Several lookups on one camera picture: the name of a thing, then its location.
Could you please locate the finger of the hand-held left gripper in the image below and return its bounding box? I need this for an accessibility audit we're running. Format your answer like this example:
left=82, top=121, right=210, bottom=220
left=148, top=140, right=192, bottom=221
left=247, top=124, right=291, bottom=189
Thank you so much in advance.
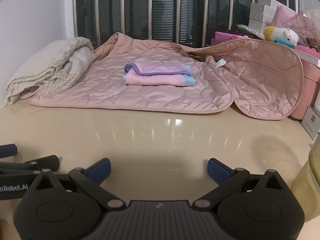
left=0, top=144, right=18, bottom=159
left=0, top=155, right=61, bottom=176

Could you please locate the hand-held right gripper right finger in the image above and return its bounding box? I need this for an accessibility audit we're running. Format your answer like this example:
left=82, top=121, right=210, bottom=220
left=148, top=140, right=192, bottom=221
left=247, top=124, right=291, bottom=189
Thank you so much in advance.
left=194, top=158, right=293, bottom=210

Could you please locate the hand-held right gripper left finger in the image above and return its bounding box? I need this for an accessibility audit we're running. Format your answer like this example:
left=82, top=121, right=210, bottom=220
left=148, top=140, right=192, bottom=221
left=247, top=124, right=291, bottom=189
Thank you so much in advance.
left=26, top=158, right=126, bottom=210

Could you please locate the pink garment with purple trim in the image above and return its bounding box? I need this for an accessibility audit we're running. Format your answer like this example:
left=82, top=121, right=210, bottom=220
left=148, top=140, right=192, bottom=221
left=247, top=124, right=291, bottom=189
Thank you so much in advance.
left=123, top=62, right=197, bottom=86

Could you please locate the glass jar of yellow liquid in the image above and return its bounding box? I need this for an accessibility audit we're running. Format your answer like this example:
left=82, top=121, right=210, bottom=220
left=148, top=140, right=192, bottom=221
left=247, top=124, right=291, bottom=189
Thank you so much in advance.
left=290, top=137, right=320, bottom=224

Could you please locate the pink quilted jacket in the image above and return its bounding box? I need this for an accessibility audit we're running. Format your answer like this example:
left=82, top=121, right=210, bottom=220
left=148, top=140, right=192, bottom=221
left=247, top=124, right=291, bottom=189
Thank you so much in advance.
left=30, top=32, right=305, bottom=120

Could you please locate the beige knitted blanket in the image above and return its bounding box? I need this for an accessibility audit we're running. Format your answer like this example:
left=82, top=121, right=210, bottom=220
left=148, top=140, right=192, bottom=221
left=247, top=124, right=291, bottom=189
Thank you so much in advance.
left=4, top=37, right=97, bottom=108

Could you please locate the white box with code label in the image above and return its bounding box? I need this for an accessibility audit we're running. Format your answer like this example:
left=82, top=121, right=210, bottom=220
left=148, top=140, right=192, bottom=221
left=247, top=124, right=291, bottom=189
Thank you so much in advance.
left=301, top=105, right=320, bottom=140

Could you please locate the pink storage case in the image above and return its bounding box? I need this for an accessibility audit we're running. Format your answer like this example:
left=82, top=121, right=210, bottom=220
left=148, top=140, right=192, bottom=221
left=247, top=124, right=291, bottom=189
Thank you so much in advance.
left=289, top=45, right=320, bottom=120

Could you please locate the flat magenta box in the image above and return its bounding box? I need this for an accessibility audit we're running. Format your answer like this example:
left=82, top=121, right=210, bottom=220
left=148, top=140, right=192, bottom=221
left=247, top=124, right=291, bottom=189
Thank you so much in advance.
left=211, top=31, right=266, bottom=47

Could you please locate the dark patterned packet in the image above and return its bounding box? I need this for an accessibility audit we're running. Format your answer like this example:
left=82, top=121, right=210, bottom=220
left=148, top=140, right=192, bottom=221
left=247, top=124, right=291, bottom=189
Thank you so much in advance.
left=236, top=24, right=266, bottom=40

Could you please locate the white and yellow plush toy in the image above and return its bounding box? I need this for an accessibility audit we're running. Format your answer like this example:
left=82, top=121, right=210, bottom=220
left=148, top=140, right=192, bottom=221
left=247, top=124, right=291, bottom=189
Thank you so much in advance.
left=264, top=25, right=300, bottom=47

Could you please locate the white cardboard box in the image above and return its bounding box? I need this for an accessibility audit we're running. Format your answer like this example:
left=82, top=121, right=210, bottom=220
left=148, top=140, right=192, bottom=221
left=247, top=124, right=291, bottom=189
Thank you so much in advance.
left=248, top=18, right=271, bottom=31
left=257, top=0, right=282, bottom=8
left=250, top=3, right=277, bottom=16
left=249, top=10, right=275, bottom=22

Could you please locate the pink pouch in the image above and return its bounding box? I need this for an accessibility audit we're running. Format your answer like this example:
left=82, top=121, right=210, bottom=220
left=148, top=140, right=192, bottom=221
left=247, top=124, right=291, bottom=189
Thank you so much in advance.
left=271, top=5, right=297, bottom=27

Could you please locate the metal bar window grille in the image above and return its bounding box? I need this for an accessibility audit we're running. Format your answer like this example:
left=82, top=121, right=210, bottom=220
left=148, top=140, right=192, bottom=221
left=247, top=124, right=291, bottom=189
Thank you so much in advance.
left=72, top=0, right=302, bottom=48

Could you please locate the bag of pink shredded filler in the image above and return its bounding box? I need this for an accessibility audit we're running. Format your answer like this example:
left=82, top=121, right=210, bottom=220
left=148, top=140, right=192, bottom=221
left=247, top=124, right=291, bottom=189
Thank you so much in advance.
left=282, top=7, right=320, bottom=48

